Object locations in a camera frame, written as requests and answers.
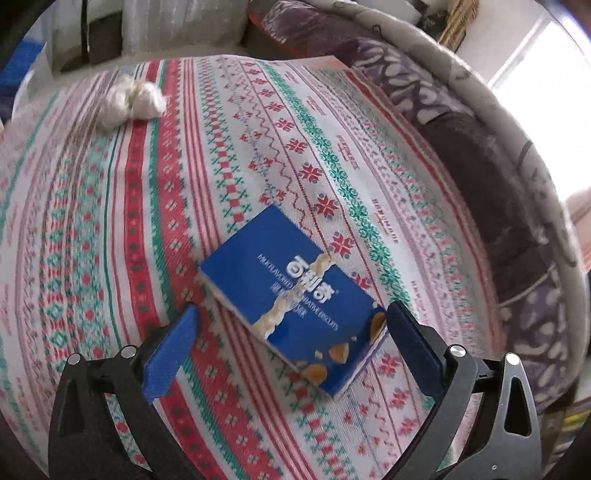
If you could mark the striped patterned tablecloth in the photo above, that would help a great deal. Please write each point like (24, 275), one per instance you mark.
(115, 230)

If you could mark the crumpled white tissue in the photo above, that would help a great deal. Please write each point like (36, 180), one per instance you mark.
(134, 101)

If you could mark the stack of books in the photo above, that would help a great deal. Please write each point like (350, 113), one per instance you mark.
(572, 429)

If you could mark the blue biscuit box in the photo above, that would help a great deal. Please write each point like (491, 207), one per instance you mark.
(286, 295)

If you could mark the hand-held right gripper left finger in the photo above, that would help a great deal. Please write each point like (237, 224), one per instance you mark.
(171, 355)

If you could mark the window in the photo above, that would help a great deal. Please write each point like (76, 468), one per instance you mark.
(545, 92)

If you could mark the cartoon print grey duvet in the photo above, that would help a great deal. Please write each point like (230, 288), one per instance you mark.
(466, 76)

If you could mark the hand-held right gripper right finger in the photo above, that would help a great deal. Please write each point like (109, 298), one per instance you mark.
(415, 350)

